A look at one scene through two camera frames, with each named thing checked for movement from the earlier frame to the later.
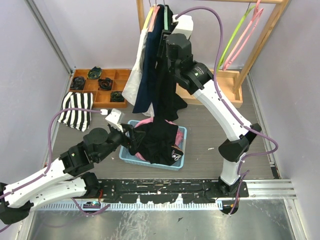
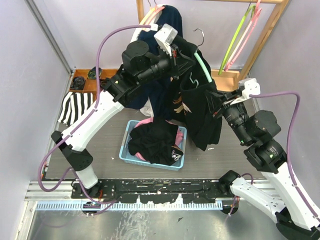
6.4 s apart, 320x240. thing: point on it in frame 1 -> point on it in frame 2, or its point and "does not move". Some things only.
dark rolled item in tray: x=77 y=83 does not move
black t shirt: x=168 y=101 -> x=202 y=125
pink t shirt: x=178 y=141 does not move
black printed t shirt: x=155 y=144 does not move
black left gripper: x=136 y=137 -> x=180 y=63
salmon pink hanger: x=148 y=16 -> x=158 y=8
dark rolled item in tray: x=94 y=73 does not move
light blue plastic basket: x=125 y=153 does not move
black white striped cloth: x=79 y=119 does not move
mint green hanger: x=166 y=27 -> x=198 y=58
